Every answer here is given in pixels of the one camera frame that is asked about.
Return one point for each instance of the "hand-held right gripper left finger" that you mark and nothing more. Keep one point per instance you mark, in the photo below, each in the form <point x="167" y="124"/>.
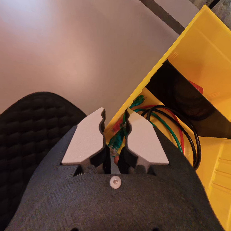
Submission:
<point x="84" y="140"/>

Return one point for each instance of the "black wrist rest pad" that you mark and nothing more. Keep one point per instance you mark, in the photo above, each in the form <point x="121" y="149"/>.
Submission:
<point x="27" y="130"/>

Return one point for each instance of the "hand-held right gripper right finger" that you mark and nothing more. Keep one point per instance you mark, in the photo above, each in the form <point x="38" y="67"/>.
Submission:
<point x="146" y="144"/>

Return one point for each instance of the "large yellow bin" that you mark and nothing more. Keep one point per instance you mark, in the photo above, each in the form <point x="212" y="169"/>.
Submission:
<point x="207" y="54"/>

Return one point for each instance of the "black yellow-bin divider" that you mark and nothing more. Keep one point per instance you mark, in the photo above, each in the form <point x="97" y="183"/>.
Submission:
<point x="213" y="119"/>

